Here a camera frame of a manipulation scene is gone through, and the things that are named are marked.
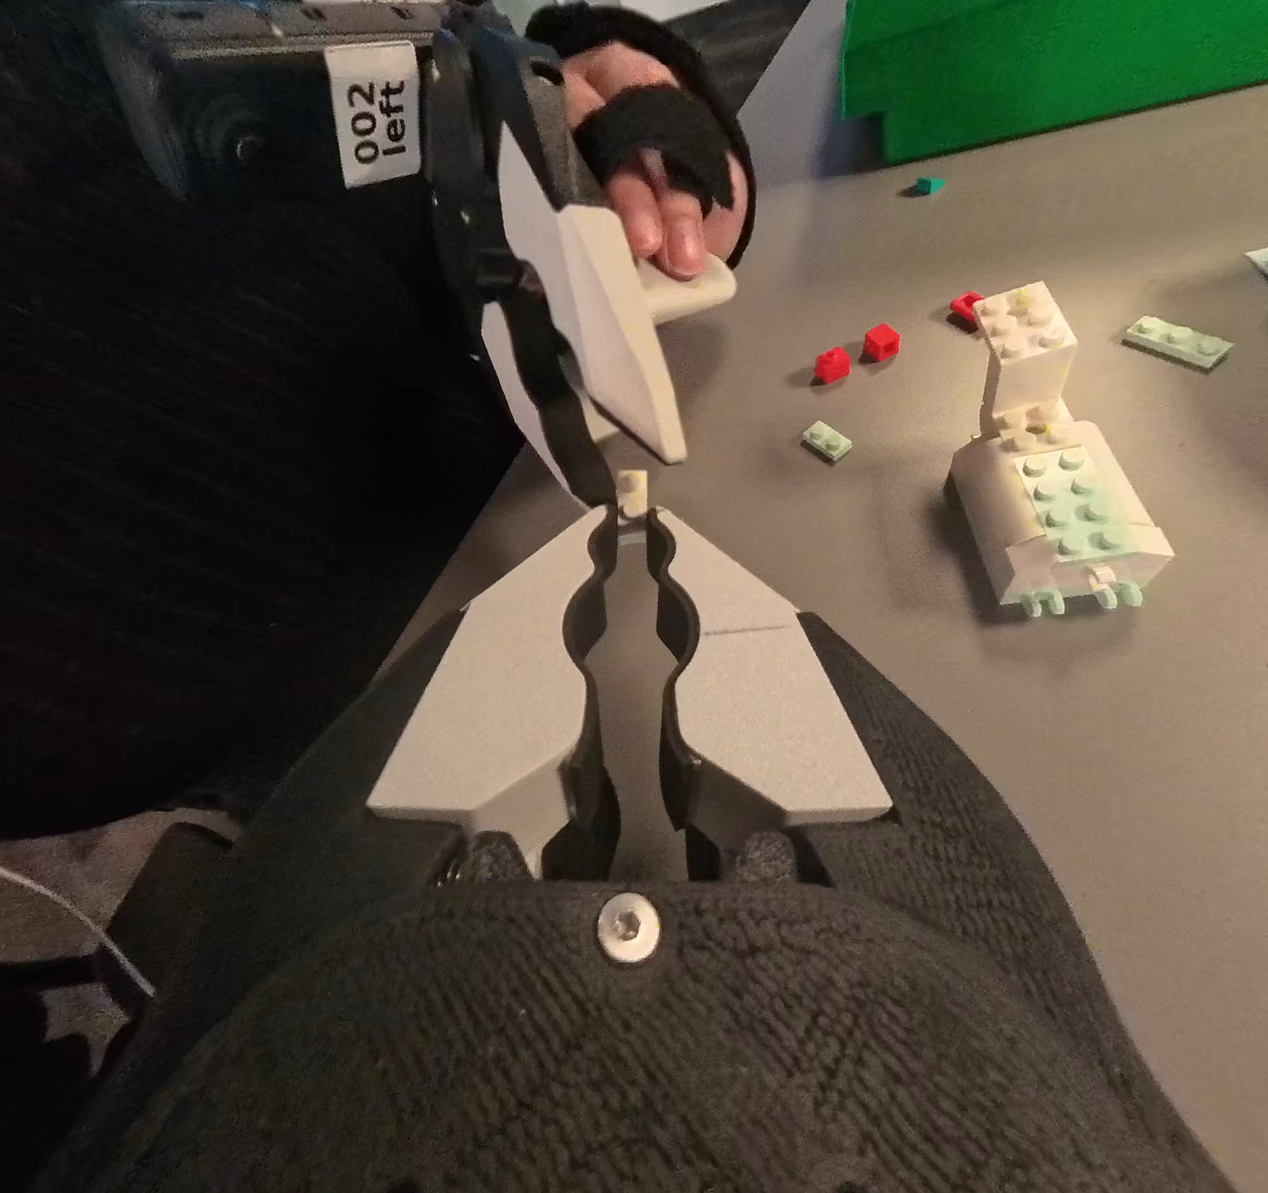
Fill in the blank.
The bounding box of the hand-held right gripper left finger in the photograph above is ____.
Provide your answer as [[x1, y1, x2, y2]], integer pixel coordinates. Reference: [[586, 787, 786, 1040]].
[[366, 504, 625, 883]]

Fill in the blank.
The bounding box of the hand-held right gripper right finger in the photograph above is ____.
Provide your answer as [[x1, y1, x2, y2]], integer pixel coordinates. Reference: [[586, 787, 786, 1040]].
[[644, 508, 893, 883]]

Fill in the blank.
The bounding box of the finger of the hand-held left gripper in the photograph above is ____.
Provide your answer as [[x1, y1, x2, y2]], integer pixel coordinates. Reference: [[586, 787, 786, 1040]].
[[554, 205, 689, 468], [480, 117, 611, 508]]

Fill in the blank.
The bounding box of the white and mint lego model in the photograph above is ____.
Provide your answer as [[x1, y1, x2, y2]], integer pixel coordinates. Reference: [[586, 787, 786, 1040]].
[[946, 281, 1175, 620]]

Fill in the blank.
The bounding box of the long mint lego plate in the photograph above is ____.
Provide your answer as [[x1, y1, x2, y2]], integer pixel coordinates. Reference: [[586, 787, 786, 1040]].
[[1122, 316, 1236, 374]]

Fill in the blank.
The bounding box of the person's left hand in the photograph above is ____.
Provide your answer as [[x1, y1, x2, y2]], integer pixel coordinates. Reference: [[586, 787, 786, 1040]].
[[564, 52, 716, 285]]

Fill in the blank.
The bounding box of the person's black sweater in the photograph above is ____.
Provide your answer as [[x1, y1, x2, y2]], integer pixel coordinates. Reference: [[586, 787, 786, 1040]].
[[0, 0, 526, 837]]

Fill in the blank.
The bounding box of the green plastic bin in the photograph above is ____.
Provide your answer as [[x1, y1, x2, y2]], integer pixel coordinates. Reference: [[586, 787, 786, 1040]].
[[840, 0, 1268, 166]]

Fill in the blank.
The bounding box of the thin white cable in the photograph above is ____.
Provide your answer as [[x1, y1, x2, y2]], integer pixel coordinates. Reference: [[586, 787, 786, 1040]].
[[0, 866, 156, 999]]

